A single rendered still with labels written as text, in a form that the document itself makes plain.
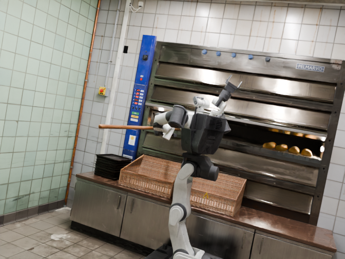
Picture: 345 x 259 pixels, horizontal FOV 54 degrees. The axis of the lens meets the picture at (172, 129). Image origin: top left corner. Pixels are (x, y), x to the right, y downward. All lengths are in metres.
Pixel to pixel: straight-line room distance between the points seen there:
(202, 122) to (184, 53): 1.41
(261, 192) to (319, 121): 0.86
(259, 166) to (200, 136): 1.12
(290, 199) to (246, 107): 0.96
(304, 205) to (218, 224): 0.87
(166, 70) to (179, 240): 1.83
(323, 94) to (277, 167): 0.80
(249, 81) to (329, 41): 0.79
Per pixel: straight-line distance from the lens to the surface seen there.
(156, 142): 3.72
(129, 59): 3.96
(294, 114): 3.41
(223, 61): 3.58
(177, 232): 2.72
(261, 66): 3.50
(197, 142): 2.48
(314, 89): 3.43
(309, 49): 3.49
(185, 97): 3.62
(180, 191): 2.67
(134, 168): 3.60
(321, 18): 3.56
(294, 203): 3.45
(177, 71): 3.70
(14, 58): 3.44
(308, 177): 3.41
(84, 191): 3.56
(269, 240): 2.98
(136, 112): 3.80
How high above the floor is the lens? 1.37
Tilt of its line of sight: 3 degrees down
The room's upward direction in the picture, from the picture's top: 10 degrees clockwise
